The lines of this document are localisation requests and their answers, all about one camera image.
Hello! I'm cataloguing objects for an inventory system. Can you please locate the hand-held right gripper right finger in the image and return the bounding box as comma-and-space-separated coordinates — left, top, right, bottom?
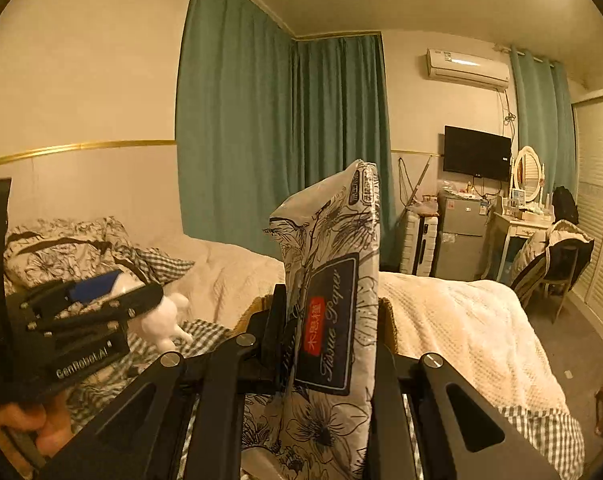
369, 297, 565, 480

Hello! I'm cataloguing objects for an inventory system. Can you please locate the floral tissue pack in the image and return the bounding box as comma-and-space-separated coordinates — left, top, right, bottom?
241, 159, 383, 480

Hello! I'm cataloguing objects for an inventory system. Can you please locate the long-handled mop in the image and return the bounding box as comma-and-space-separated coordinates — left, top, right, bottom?
404, 155, 432, 211

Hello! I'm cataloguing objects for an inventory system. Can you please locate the white dressing table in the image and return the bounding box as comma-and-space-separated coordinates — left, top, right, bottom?
491, 207, 555, 283

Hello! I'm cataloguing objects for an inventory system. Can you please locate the cream knitted blanket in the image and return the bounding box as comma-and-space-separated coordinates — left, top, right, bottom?
156, 232, 572, 411

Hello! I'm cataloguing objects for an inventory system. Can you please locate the black television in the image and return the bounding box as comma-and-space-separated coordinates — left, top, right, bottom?
443, 125, 513, 181

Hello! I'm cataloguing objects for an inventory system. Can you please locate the black bag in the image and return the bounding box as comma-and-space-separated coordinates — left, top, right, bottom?
551, 186, 579, 226

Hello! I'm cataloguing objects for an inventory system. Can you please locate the white soft toy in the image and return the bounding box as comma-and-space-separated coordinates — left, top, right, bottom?
134, 292, 193, 353

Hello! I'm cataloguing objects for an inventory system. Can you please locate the hanging air conditioner cable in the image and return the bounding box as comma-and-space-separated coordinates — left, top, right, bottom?
499, 87, 517, 128

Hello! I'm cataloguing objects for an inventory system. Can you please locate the oval white mirror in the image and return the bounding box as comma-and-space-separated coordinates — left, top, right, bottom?
511, 146, 542, 206

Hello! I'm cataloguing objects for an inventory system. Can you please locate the wooden chair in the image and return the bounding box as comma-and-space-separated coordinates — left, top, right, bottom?
511, 240, 595, 323

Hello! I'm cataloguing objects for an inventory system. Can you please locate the person's left hand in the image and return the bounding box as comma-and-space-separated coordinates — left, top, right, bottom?
0, 394, 76, 477

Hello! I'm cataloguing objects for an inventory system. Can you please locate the cardboard box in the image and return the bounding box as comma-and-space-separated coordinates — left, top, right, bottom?
231, 294, 401, 358

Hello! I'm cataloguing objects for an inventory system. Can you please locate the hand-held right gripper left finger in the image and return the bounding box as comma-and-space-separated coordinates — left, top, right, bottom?
74, 284, 294, 480

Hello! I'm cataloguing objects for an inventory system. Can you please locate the white air conditioner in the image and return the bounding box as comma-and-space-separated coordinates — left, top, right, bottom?
425, 48, 511, 92

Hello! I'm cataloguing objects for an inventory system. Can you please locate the green curtain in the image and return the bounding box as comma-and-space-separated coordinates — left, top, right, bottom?
175, 0, 299, 261
288, 32, 397, 271
509, 45, 579, 211

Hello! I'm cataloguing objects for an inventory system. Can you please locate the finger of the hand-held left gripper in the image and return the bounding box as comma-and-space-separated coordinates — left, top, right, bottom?
8, 269, 124, 317
27, 284, 165, 342

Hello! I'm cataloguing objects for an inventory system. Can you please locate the cream and dark padded jacket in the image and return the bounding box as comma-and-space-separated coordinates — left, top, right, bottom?
511, 220, 595, 306

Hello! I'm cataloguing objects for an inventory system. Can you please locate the white louvred wardrobe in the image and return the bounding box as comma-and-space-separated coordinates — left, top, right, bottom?
571, 90, 603, 361

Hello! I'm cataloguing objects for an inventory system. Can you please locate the grey checked bedsheet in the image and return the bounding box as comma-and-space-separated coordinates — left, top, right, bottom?
71, 317, 587, 480

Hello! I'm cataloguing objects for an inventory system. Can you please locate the small grey refrigerator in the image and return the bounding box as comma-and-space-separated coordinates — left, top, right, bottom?
434, 192, 492, 281

